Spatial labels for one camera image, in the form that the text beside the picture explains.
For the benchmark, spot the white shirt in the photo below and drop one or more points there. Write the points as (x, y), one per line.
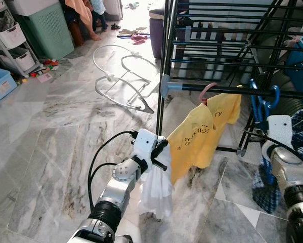
(156, 192)

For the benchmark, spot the blue plastic hanger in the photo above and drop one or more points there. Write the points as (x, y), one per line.
(260, 106)

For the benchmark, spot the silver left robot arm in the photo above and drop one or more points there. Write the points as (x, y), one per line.
(116, 192)

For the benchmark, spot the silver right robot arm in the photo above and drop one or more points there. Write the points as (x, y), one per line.
(293, 172)

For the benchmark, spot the pink plastic hanger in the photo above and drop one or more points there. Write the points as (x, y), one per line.
(202, 93)

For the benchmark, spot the yellow printed t-shirt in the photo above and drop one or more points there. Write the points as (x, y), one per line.
(202, 136)

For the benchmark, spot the black metal drying rack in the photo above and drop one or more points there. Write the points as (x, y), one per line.
(189, 87)

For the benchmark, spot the red slipper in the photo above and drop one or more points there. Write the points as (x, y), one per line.
(139, 38)

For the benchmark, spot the blue plaid shirt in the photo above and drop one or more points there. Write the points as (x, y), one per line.
(267, 192)

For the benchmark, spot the purple bin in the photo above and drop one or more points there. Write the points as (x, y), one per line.
(156, 30)

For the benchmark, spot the pink flat card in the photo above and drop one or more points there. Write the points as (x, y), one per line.
(44, 77)

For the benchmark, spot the child in blue shirt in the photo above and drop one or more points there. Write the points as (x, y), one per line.
(98, 10)

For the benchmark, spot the person in peach dress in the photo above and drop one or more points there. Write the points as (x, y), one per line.
(83, 15)

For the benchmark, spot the green laundry hamper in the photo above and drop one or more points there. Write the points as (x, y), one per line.
(45, 33)

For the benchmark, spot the light blue plastic basket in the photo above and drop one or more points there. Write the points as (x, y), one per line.
(2, 86)

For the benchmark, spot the white drawer storage rack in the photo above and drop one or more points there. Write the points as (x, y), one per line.
(12, 35)

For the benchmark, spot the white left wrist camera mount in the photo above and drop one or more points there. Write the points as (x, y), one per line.
(143, 144)

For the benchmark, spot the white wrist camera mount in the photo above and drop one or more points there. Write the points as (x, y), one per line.
(143, 144)
(280, 130)

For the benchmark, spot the white metal bouncer frame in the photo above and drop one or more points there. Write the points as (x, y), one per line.
(110, 79)

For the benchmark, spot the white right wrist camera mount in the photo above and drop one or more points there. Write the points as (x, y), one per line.
(280, 130)

